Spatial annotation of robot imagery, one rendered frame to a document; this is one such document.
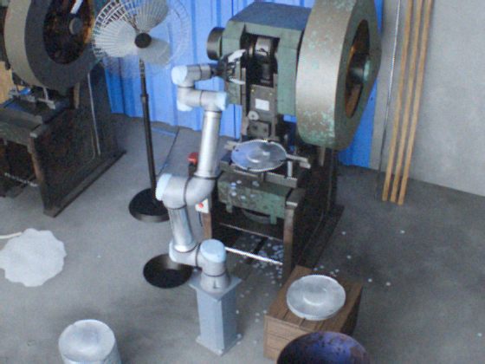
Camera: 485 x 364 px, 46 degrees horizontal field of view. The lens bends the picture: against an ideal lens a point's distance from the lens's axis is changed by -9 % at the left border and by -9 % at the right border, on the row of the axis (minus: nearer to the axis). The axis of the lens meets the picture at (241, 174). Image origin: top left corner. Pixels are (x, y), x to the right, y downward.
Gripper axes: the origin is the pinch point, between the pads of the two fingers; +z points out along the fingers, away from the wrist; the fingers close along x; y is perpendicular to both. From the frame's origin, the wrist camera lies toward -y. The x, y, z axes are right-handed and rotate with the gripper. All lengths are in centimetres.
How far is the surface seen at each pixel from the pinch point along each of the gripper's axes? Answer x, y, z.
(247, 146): -53, -43, 28
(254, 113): -32, -32, 25
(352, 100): -24, -6, 70
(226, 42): 6.9, -32.3, 9.2
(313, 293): -110, 25, 24
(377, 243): -125, -22, 113
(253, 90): -19.2, -30.0, 23.5
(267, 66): -5.9, -23.8, 27.7
